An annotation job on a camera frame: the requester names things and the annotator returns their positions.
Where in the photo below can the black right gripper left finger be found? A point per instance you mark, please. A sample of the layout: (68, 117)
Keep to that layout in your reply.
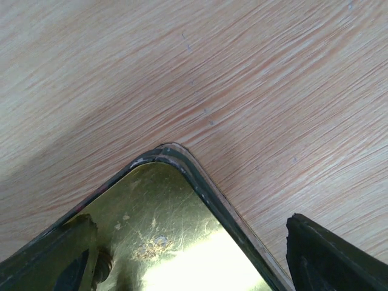
(68, 258)

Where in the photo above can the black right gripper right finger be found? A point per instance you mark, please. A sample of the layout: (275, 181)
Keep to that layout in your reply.
(320, 260)

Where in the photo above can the gold metal tin tray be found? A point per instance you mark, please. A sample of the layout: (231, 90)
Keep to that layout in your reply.
(167, 226)

